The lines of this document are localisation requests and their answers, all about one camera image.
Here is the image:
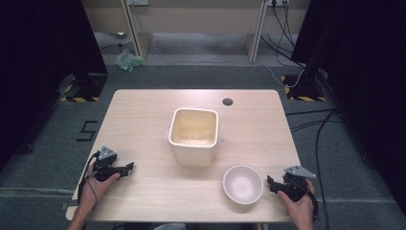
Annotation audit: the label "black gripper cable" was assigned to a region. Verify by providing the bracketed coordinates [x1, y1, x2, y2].
[305, 186, 320, 222]
[77, 151, 101, 205]

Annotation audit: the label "white bowl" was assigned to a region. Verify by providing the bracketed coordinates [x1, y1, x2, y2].
[222, 164, 265, 206]

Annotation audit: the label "person's left hand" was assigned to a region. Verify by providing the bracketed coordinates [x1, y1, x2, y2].
[79, 163, 122, 209]

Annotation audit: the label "black curtain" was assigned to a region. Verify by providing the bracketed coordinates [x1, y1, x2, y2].
[0, 0, 108, 171]
[289, 0, 406, 219]

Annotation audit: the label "person's right hand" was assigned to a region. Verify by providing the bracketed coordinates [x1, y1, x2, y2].
[277, 179, 316, 225]

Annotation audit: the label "person's grey clothing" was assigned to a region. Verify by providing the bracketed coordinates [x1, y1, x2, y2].
[152, 222, 188, 230]

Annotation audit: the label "white square container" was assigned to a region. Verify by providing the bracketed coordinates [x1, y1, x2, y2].
[168, 107, 222, 168]

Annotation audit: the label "green plastic bag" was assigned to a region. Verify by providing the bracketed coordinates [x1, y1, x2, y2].
[115, 48, 149, 73]

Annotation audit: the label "stand base with striped tape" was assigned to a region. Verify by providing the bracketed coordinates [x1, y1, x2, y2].
[59, 72, 109, 104]
[280, 74, 329, 103]

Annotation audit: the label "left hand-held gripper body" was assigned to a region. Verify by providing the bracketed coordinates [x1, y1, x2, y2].
[92, 146, 126, 183]

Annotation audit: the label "black wall socket cables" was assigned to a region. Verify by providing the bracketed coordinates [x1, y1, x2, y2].
[259, 2, 305, 69]

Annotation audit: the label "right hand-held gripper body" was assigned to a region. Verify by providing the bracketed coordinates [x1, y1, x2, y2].
[279, 165, 318, 203]

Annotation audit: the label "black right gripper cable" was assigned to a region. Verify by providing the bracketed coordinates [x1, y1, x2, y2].
[305, 186, 320, 222]

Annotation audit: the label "white wall socket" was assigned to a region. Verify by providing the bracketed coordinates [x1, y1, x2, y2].
[267, 0, 291, 8]

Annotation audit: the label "long black floor cable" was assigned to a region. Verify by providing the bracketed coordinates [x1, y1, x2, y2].
[314, 108, 338, 230]

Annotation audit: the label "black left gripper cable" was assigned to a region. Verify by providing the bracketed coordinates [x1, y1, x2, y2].
[77, 151, 101, 205]

